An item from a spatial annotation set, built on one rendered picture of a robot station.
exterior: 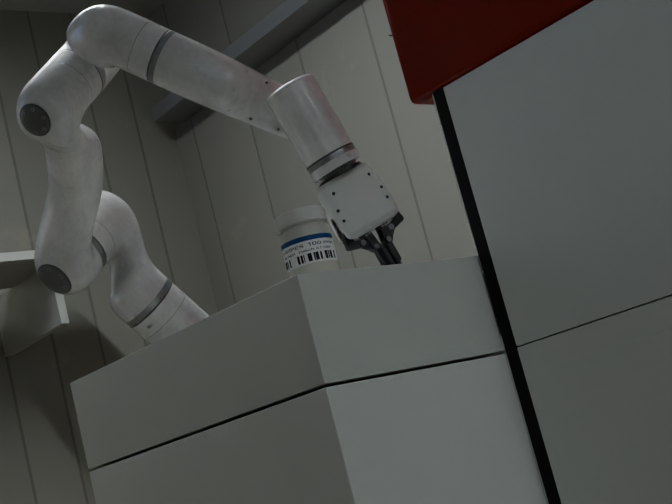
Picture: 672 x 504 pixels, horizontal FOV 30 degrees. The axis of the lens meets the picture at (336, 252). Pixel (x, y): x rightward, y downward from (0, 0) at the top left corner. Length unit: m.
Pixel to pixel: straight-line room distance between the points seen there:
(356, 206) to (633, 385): 0.53
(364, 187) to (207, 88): 0.29
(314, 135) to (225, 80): 0.16
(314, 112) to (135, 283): 0.64
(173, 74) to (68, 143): 0.26
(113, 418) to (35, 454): 2.82
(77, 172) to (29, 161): 2.90
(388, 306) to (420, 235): 2.64
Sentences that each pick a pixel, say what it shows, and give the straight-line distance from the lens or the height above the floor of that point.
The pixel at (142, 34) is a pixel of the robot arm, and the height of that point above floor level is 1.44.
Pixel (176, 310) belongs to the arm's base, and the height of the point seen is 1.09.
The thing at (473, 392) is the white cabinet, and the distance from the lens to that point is 1.74.
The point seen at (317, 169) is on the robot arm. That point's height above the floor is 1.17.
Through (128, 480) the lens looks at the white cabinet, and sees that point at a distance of 1.97.
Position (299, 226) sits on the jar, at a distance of 1.64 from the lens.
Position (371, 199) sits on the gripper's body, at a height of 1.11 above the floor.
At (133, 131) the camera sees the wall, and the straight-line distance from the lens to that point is 5.41.
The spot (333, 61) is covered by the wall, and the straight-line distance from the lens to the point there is 4.63.
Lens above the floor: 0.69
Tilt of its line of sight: 10 degrees up
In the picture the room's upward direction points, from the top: 15 degrees counter-clockwise
